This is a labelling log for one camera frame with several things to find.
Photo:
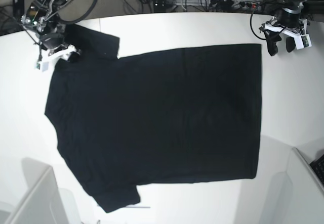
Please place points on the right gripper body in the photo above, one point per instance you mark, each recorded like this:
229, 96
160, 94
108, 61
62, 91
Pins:
53, 45

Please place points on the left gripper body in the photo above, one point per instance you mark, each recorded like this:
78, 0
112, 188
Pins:
273, 29

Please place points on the black T-shirt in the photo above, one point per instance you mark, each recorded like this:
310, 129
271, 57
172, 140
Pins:
179, 116

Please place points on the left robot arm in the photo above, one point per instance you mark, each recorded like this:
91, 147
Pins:
287, 21

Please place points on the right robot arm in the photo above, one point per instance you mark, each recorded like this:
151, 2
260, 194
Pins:
42, 18

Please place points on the white power strip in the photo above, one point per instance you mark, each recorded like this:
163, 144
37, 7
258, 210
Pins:
217, 5

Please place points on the black keyboard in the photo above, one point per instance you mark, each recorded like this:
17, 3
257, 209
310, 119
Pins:
318, 168

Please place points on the white partition panel left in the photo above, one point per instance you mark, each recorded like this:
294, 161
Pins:
30, 194

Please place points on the white partition panel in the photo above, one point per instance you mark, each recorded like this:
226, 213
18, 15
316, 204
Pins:
30, 194
295, 195

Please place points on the white partition panel right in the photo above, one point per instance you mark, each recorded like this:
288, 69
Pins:
295, 195

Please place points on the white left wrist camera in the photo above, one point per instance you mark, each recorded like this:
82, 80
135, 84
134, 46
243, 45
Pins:
303, 41

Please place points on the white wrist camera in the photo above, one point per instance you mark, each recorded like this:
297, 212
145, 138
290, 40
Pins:
303, 41
43, 66

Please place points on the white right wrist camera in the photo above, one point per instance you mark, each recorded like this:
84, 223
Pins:
43, 66

